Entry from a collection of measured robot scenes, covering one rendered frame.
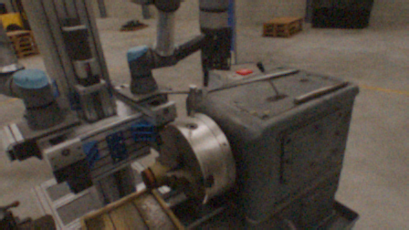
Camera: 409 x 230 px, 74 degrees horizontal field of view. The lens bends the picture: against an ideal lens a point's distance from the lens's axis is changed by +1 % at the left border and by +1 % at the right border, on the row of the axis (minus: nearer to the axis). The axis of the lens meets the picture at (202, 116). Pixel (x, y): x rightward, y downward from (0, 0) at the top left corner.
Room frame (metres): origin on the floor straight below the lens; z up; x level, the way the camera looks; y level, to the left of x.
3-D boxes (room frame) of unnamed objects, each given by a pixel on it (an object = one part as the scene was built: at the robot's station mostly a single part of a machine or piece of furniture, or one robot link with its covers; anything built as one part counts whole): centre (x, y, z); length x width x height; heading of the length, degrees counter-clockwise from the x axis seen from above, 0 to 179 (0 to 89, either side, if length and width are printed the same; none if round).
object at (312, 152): (1.05, -0.29, 1.06); 0.59 x 0.48 x 0.39; 121
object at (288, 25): (8.67, -2.78, 0.22); 1.25 x 0.86 x 0.44; 140
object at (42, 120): (1.10, 0.69, 1.21); 0.15 x 0.15 x 0.10
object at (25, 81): (1.10, 0.70, 1.33); 0.13 x 0.12 x 0.14; 60
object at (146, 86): (1.41, 0.31, 1.21); 0.15 x 0.15 x 0.10
